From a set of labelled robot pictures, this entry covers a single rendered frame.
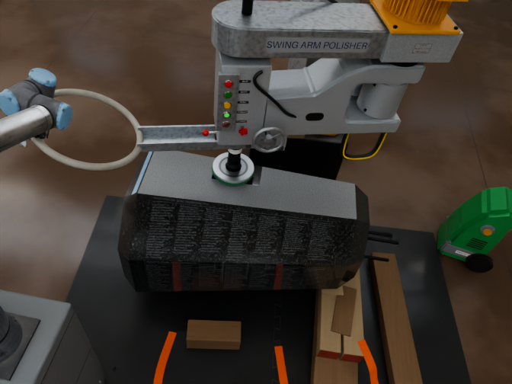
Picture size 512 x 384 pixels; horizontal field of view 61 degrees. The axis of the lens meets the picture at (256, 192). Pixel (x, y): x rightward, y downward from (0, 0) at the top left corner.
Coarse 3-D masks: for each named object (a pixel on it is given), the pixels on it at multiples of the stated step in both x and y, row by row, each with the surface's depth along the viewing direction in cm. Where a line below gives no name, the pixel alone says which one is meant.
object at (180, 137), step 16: (144, 128) 200; (160, 128) 201; (176, 128) 203; (192, 128) 204; (208, 128) 206; (144, 144) 193; (160, 144) 194; (176, 144) 196; (192, 144) 197; (208, 144) 199
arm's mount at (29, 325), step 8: (8, 312) 161; (24, 320) 160; (32, 320) 161; (24, 328) 158; (32, 328) 159; (24, 336) 157; (32, 336) 158; (24, 344) 155; (16, 352) 153; (8, 360) 151; (16, 360) 151; (0, 368) 149; (8, 368) 149; (0, 376) 147; (8, 376) 148
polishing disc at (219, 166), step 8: (216, 160) 223; (224, 160) 223; (248, 160) 225; (216, 168) 219; (224, 168) 220; (248, 168) 221; (216, 176) 217; (224, 176) 216; (232, 176) 217; (240, 176) 217; (248, 176) 218
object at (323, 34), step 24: (240, 0) 166; (216, 24) 156; (240, 24) 154; (264, 24) 156; (288, 24) 157; (312, 24) 159; (336, 24) 161; (360, 24) 163; (384, 24) 165; (216, 48) 162; (240, 48) 158; (264, 48) 159; (288, 48) 161; (312, 48) 162; (336, 48) 164; (360, 48) 166; (384, 48) 167; (408, 48) 167; (432, 48) 169
